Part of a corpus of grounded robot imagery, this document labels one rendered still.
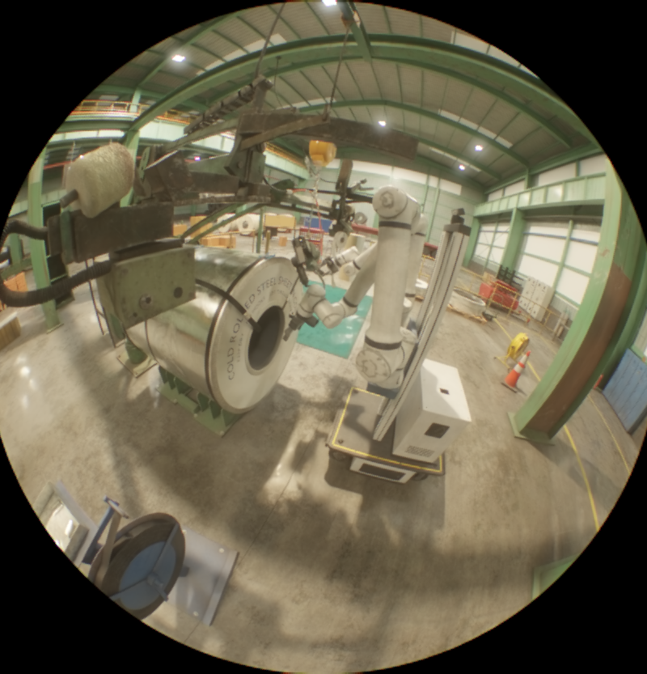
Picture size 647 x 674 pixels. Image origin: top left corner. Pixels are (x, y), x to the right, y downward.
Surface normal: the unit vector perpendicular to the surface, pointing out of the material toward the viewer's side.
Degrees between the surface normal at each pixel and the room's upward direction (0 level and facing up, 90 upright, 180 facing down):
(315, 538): 0
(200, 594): 0
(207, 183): 90
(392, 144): 90
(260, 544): 0
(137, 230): 90
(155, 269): 89
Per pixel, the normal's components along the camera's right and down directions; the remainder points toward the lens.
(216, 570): 0.15, -0.84
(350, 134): -0.11, 0.50
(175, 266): 0.93, 0.29
